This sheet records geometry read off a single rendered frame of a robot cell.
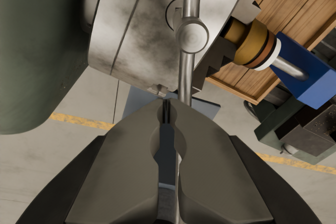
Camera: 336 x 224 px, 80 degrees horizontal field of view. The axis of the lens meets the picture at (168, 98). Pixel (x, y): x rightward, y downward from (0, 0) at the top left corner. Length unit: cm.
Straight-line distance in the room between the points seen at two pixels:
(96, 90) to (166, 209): 137
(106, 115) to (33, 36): 177
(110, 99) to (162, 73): 164
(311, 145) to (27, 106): 82
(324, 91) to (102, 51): 42
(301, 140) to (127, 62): 69
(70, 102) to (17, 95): 173
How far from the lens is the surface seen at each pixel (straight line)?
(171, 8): 22
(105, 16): 23
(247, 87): 71
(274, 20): 64
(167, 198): 69
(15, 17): 26
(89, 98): 194
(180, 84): 17
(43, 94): 33
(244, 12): 37
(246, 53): 38
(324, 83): 49
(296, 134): 80
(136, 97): 87
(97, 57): 27
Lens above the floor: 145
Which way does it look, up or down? 54 degrees down
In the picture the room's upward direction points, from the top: 178 degrees counter-clockwise
